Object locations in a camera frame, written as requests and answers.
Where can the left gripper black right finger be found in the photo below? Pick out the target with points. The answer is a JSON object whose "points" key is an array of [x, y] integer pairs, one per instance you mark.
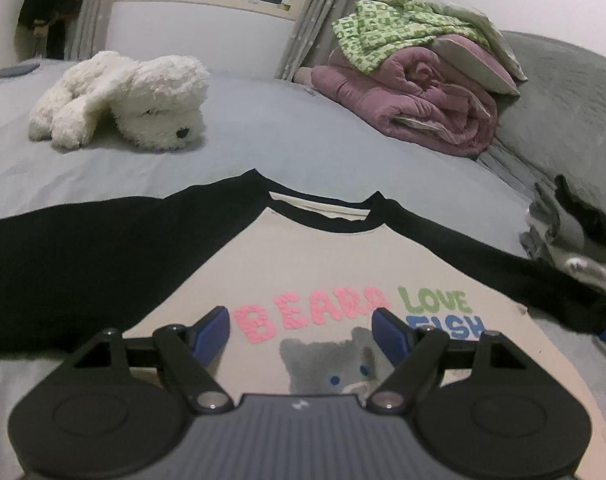
{"points": [[482, 408]]}

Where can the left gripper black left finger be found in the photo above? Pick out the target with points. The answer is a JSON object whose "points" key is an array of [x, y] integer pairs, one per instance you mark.
{"points": [[117, 405]]}

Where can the beige black raglan shirt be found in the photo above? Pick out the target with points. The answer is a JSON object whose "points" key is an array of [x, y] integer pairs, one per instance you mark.
{"points": [[300, 275]]}

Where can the grey bed cover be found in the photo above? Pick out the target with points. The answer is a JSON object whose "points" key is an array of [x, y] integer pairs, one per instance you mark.
{"points": [[558, 123]]}

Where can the white plush dog toy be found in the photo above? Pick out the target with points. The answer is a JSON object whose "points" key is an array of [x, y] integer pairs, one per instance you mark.
{"points": [[155, 104]]}

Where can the pink rolled quilt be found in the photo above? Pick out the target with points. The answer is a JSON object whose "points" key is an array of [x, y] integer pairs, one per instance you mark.
{"points": [[413, 96]]}

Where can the pink grey pillow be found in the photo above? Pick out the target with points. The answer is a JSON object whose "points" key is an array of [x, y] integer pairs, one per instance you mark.
{"points": [[476, 63]]}

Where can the dark tablet on bed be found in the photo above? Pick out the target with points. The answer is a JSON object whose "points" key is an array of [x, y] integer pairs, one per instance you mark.
{"points": [[18, 70]]}

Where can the white lace curtain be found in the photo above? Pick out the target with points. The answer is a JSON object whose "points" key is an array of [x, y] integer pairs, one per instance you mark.
{"points": [[86, 35]]}

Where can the green patterned blanket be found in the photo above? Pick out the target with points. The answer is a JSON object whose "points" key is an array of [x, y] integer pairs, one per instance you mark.
{"points": [[376, 29]]}

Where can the hanging black coat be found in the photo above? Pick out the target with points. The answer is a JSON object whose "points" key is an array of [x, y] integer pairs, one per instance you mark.
{"points": [[52, 15]]}

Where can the right side lace curtain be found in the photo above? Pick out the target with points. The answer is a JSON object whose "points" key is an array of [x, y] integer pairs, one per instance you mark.
{"points": [[312, 38]]}

